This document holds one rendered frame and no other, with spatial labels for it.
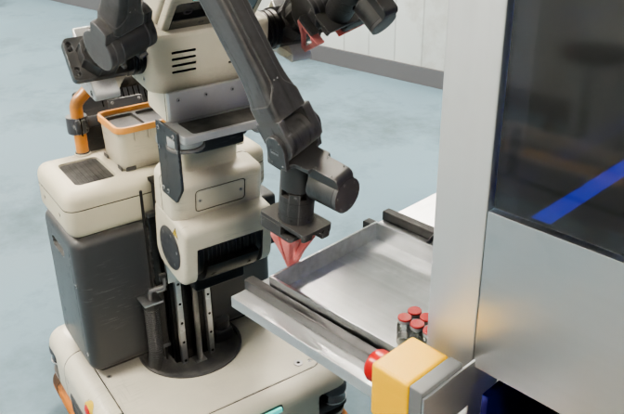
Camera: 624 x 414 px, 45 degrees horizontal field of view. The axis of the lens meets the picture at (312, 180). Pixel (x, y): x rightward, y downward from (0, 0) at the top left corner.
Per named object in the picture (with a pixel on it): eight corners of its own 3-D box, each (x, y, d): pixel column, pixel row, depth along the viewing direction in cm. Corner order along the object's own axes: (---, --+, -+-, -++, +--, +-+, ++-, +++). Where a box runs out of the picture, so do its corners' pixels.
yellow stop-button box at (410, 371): (459, 413, 85) (463, 362, 82) (419, 446, 81) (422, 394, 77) (407, 381, 90) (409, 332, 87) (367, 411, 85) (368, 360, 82)
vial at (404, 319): (414, 342, 109) (415, 316, 107) (404, 349, 108) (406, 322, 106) (402, 336, 111) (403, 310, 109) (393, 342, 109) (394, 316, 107)
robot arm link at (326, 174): (303, 104, 113) (264, 134, 109) (362, 129, 107) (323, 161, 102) (312, 165, 121) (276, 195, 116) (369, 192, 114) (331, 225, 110)
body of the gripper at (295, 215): (303, 247, 115) (305, 205, 112) (258, 219, 121) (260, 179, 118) (331, 232, 119) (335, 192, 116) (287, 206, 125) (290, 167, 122)
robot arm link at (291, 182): (299, 140, 118) (273, 150, 114) (332, 156, 114) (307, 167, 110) (296, 179, 121) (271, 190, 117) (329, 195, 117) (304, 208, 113)
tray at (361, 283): (542, 313, 116) (545, 294, 114) (440, 395, 99) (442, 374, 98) (375, 238, 138) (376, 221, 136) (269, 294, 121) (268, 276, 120)
